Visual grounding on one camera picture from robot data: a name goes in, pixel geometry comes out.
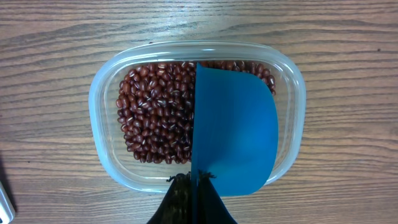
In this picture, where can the clear plastic container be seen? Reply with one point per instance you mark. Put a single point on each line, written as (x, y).
(289, 99)

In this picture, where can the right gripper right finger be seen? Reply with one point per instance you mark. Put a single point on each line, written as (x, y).
(210, 208)

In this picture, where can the red beans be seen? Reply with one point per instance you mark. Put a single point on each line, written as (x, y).
(156, 105)

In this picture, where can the blue measuring scoop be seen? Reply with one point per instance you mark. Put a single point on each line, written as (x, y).
(235, 132)

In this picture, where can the white kitchen scale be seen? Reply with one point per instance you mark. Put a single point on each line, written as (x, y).
(7, 212)

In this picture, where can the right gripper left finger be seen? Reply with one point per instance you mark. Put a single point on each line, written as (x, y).
(176, 206)

